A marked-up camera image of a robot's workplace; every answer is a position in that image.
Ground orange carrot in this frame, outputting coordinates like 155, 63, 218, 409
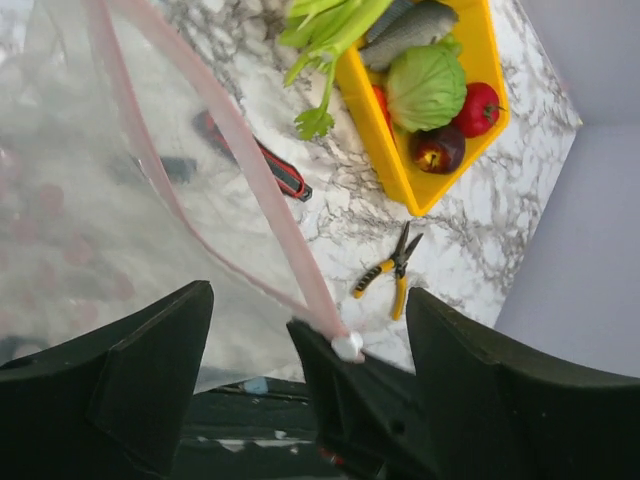
372, 85, 395, 140

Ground clear zip top bag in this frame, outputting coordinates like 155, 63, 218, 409
1, 1, 363, 391

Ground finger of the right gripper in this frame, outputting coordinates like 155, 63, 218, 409
287, 320, 439, 479

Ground green cabbage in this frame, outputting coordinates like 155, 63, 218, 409
386, 44, 467, 133

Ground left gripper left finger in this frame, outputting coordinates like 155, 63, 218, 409
1, 281, 214, 479

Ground yellow handled pliers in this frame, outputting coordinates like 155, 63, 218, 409
351, 221, 423, 321

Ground red black utility knife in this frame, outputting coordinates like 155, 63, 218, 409
192, 110, 313, 202

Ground green grape bunch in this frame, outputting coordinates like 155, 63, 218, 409
438, 33, 463, 57

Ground green celery stalk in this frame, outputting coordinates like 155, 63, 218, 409
279, 0, 391, 140

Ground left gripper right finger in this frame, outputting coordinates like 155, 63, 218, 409
406, 287, 639, 479

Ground yellow plastic tray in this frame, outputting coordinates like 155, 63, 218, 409
336, 1, 509, 216

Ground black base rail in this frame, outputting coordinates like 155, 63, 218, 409
171, 377, 339, 479

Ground grey toy fish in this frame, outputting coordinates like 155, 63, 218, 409
359, 1, 459, 72

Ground dark red apple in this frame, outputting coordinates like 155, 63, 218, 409
409, 125, 466, 175

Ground red tomato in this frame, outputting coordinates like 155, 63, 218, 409
451, 82, 505, 138

